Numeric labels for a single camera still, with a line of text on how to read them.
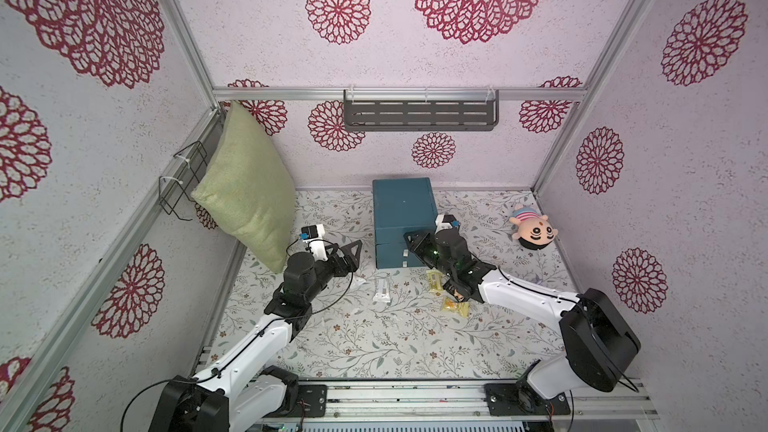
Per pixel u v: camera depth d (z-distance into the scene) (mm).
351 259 706
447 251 651
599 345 434
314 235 695
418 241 745
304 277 596
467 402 756
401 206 874
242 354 482
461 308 870
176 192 755
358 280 945
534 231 973
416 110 925
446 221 781
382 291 919
